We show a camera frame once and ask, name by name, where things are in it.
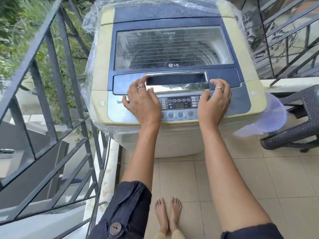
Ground person's right hand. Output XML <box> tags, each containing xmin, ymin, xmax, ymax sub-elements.
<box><xmin>197</xmin><ymin>78</ymin><xmax>232</xmax><ymax>130</ymax></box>

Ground person's left hand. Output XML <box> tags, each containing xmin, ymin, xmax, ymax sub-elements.
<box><xmin>122</xmin><ymin>77</ymin><xmax>162</xmax><ymax>127</ymax></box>

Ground beige blue washing machine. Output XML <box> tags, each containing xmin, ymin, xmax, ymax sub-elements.
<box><xmin>91</xmin><ymin>2</ymin><xmax>267</xmax><ymax>158</ymax></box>

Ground person's left forearm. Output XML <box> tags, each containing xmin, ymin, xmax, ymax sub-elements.
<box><xmin>121</xmin><ymin>123</ymin><xmax>161</xmax><ymax>191</ymax></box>

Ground person's right forearm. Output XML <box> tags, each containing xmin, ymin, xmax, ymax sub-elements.
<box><xmin>199</xmin><ymin>125</ymin><xmax>273</xmax><ymax>233</ymax></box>

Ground lavender plastic laundry basin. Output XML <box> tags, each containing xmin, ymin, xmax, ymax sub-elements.
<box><xmin>233</xmin><ymin>91</ymin><xmax>287</xmax><ymax>137</ymax></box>

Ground person's dark left sleeve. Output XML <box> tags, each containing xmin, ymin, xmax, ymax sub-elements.
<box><xmin>87</xmin><ymin>181</ymin><xmax>153</xmax><ymax>239</ymax></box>

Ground person's dark sleeve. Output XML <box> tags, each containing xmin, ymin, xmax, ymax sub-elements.
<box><xmin>220</xmin><ymin>223</ymin><xmax>284</xmax><ymax>239</ymax></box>
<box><xmin>87</xmin><ymin>181</ymin><xmax>153</xmax><ymax>239</ymax></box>

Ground person's left foot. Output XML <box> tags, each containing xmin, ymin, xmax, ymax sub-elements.
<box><xmin>154</xmin><ymin>198</ymin><xmax>170</xmax><ymax>236</ymax></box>

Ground person's foot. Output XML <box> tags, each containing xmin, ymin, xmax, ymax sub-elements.
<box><xmin>169</xmin><ymin>196</ymin><xmax>182</xmax><ymax>233</ymax></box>
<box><xmin>154</xmin><ymin>198</ymin><xmax>170</xmax><ymax>236</ymax></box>

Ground person's right foot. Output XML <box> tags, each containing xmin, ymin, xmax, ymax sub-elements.
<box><xmin>169</xmin><ymin>196</ymin><xmax>182</xmax><ymax>233</ymax></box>

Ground person's dark right sleeve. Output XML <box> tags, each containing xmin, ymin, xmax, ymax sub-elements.
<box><xmin>220</xmin><ymin>223</ymin><xmax>284</xmax><ymax>239</ymax></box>

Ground white concrete balcony ledge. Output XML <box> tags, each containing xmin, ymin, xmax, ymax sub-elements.
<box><xmin>83</xmin><ymin>131</ymin><xmax>123</xmax><ymax>234</ymax></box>
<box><xmin>260</xmin><ymin>77</ymin><xmax>319</xmax><ymax>94</ymax></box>

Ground dark woven plastic stool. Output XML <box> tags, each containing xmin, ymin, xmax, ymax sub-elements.
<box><xmin>260</xmin><ymin>84</ymin><xmax>319</xmax><ymax>153</ymax></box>

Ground black metal balcony railing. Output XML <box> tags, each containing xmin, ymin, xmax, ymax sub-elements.
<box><xmin>0</xmin><ymin>0</ymin><xmax>319</xmax><ymax>239</ymax></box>

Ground dark neighbouring roof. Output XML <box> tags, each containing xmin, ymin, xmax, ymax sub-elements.
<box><xmin>0</xmin><ymin>121</ymin><xmax>70</xmax><ymax>209</ymax></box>

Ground green trees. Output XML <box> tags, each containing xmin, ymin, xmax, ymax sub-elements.
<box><xmin>0</xmin><ymin>0</ymin><xmax>312</xmax><ymax>127</ymax></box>

